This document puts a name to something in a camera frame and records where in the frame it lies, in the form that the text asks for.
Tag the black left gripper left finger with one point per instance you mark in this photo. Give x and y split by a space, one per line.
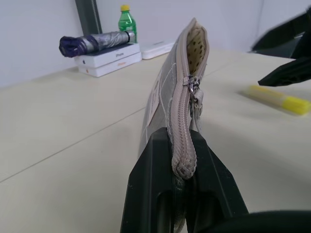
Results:
148 184

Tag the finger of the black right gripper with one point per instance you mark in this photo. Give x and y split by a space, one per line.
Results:
291 72
289 26

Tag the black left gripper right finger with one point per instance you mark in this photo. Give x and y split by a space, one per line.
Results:
211 184

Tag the grey grid zipper pouch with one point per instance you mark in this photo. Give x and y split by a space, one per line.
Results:
170 72

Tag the yellow highlighter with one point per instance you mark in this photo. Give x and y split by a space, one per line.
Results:
269 96

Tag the white iPhone box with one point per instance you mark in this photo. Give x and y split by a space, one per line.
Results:
109 57
97 71

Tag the flat white case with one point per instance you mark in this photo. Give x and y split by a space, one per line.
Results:
155 50

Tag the folded purple silver umbrella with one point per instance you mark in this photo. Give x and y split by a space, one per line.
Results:
97 42

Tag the green bottle yellow cap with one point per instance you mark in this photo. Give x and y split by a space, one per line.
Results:
126 21

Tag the dark grey upright post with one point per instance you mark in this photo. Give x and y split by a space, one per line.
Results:
88 14

